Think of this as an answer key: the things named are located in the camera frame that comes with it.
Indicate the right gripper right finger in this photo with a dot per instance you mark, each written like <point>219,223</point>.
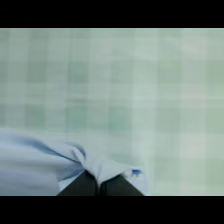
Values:
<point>120,187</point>

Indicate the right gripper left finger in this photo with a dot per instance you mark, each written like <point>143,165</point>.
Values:
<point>83,186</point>

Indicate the pale blue shirt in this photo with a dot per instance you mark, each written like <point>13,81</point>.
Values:
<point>33,163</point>

